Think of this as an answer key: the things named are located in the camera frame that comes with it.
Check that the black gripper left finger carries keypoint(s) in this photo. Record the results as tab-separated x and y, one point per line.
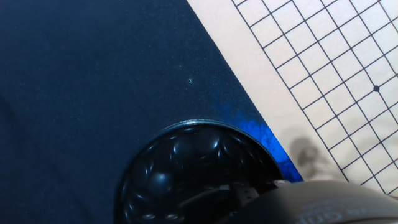
245	193

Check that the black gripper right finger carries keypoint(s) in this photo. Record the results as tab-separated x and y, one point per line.
280	183

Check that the tan go board sheet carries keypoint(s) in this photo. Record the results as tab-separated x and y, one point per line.
311	62

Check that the black round stone bowl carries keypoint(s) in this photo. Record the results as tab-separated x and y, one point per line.
174	161

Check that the blue black printed mat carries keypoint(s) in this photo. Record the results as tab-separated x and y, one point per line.
77	93

